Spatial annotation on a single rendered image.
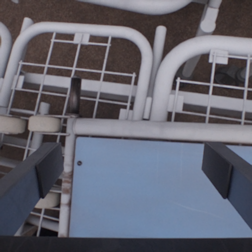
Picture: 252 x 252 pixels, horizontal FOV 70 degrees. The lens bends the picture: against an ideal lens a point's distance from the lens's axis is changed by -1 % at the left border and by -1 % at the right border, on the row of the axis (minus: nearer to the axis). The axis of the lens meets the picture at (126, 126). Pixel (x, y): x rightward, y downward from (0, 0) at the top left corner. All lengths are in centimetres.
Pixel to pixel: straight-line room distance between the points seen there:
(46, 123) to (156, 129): 21
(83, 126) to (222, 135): 25
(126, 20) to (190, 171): 96
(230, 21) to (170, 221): 104
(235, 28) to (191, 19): 22
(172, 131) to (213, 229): 18
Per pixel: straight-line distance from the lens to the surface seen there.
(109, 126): 34
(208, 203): 36
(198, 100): 48
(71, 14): 128
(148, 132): 33
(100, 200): 36
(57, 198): 43
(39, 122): 38
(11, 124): 42
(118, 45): 108
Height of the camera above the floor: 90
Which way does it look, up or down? 79 degrees down
